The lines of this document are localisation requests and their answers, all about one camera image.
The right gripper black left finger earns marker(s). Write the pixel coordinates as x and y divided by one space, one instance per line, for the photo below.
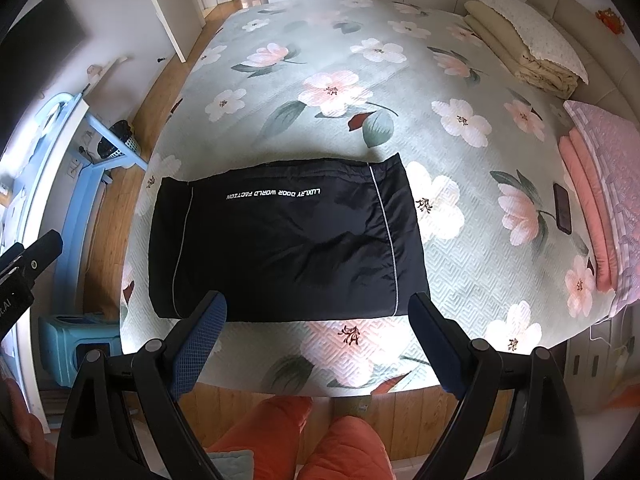
97 438

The black padded winter jacket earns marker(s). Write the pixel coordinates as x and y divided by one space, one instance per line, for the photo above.
322 239

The turquoise plastic stool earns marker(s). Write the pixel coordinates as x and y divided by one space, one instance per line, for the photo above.
65 339

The light blue desk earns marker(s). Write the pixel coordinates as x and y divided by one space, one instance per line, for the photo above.
58 187

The black mesh waste bin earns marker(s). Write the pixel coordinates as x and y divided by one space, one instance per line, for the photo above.
125 133

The orange trouser right leg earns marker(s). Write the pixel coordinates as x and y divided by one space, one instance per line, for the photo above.
351 449

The black smartphone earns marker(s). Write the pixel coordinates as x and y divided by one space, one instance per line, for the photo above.
563 218

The pink folded blanket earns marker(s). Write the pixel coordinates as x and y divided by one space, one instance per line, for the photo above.
583 173

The pink checked pillow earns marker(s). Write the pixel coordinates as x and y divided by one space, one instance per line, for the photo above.
607 147

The beige folded quilt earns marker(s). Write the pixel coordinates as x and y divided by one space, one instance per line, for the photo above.
500 37

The floral green bed cover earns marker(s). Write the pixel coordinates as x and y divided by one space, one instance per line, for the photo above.
368 81

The beige upholstered headboard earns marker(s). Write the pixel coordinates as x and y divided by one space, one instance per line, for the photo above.
613 71

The white dotted pillow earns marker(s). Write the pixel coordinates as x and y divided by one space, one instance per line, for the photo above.
541 38

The black wall television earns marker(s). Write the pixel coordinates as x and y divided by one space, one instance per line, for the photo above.
32 52

